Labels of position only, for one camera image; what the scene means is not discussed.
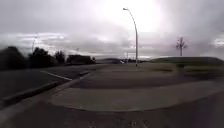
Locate tall curved street lamp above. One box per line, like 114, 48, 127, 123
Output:
122, 7, 140, 67

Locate dark low building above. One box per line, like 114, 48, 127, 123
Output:
65, 54, 97, 66

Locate grey stone kerb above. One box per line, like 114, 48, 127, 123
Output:
2, 69, 92, 105

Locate bare thin tree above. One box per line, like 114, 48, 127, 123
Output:
175, 36, 188, 58

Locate grassy mound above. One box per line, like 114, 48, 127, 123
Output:
141, 56, 224, 80

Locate dark bushy trees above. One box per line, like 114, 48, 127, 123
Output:
0, 45, 67, 71

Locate dark asphalt road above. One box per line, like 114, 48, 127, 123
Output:
0, 63, 101, 100

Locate grey paved path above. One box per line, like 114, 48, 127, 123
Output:
0, 63, 224, 128

